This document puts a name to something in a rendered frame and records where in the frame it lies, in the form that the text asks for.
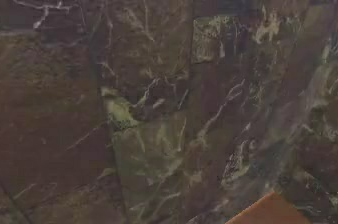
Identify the orange brown wooden furniture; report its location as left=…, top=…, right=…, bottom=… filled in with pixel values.
left=225, top=191, right=313, bottom=224

